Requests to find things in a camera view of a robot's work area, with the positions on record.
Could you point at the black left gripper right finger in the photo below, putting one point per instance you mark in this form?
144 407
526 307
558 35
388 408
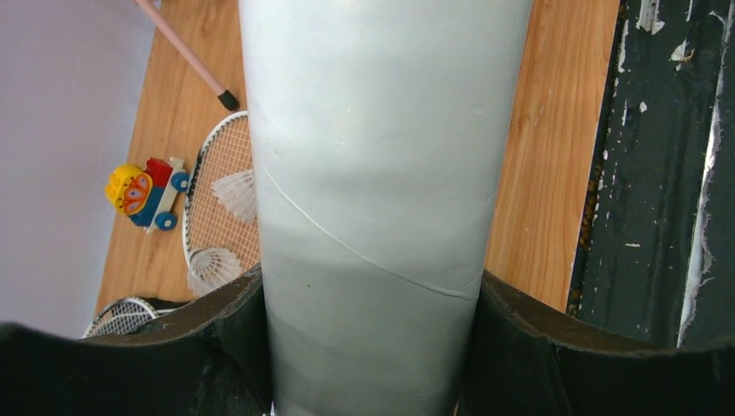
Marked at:
526 358

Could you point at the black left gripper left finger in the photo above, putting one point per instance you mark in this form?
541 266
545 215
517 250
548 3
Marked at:
209 357

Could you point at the shuttlecock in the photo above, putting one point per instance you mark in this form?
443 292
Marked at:
210 269
237 193

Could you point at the white shuttlecock tube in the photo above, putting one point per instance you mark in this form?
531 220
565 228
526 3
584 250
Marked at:
378 131

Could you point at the white racket on bag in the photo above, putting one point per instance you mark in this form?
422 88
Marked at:
124 316

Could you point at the white racket on table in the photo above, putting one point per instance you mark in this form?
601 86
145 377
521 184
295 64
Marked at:
220 210

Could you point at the black table edge strip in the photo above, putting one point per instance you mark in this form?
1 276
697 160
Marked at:
646 174

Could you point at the colourful toy car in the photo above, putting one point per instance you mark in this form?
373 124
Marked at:
145 195

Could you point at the pink music stand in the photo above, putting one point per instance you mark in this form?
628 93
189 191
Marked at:
228 100

